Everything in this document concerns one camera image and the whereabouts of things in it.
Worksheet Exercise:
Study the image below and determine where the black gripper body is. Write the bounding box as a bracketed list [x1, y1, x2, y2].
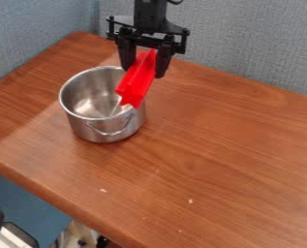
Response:
[106, 0, 193, 55]

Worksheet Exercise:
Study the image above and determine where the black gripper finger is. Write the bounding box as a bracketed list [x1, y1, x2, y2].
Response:
[156, 44, 174, 78]
[117, 36, 137, 71]

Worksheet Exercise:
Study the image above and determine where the red cross-shaped block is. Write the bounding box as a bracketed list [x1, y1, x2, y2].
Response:
[116, 48, 156, 109]

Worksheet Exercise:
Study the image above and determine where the metal pot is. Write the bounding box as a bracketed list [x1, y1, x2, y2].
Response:
[60, 66, 146, 143]

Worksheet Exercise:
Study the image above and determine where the white striped object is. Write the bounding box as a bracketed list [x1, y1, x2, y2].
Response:
[0, 222, 40, 248]

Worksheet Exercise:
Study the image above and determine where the wooden table leg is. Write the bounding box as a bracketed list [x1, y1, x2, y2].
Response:
[58, 220, 100, 248]

